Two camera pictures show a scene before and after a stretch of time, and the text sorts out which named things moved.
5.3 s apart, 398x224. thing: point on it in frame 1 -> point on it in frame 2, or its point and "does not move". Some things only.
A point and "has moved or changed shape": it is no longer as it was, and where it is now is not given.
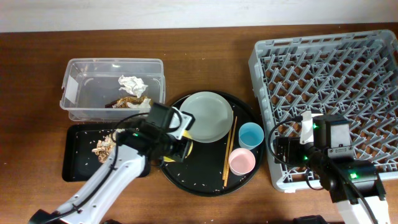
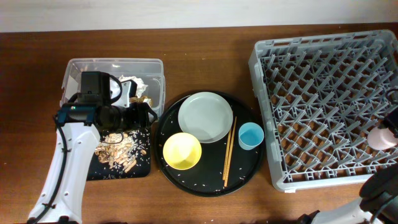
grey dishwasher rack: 353,74 does not move
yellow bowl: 185,134 has moved or changed shape
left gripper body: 171,147 -> 135,118
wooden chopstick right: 231,151 does not move
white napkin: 135,85 does not move
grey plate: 213,116 does not move
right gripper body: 296,152 -> 392,116
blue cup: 250,135 does not move
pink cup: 241,161 -> 381,139
